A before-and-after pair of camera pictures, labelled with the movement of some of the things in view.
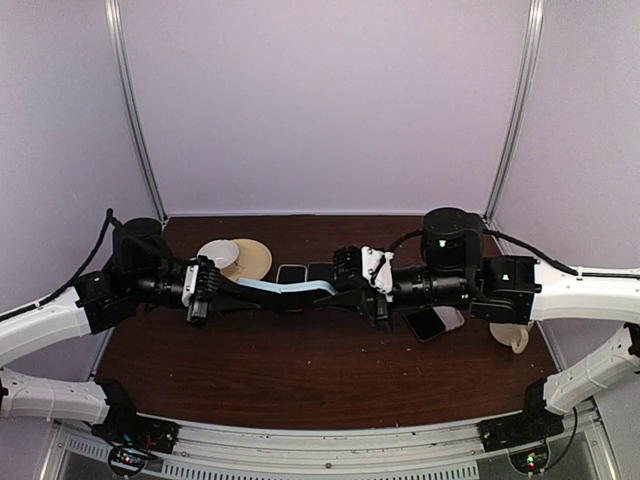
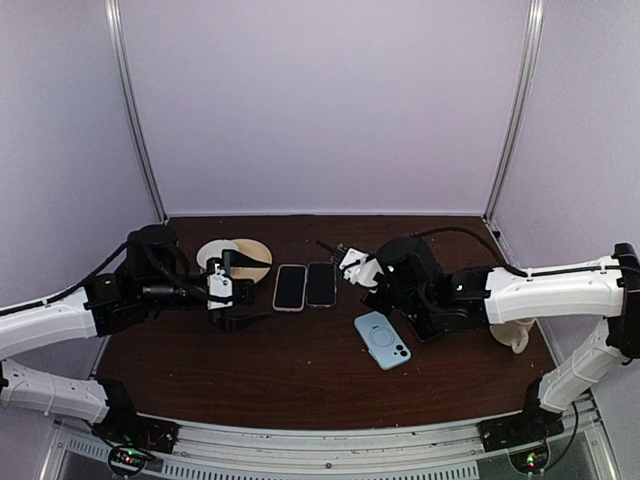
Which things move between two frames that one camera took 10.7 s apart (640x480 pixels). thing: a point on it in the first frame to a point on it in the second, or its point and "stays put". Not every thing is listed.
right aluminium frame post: [535, 36] stays put
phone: [289, 288] to [385, 344]
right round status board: [531, 462] stays put
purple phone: [425, 322] stays put
